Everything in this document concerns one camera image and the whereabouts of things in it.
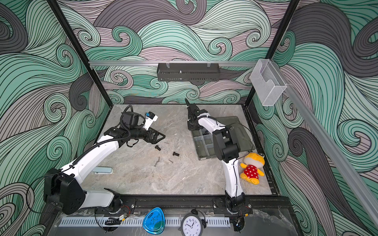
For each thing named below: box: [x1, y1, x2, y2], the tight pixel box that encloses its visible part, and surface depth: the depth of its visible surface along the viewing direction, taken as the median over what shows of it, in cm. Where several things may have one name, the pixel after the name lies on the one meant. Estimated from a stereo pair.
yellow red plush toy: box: [240, 152, 266, 186], surface depth 81 cm
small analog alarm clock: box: [178, 208, 208, 236], surface depth 67 cm
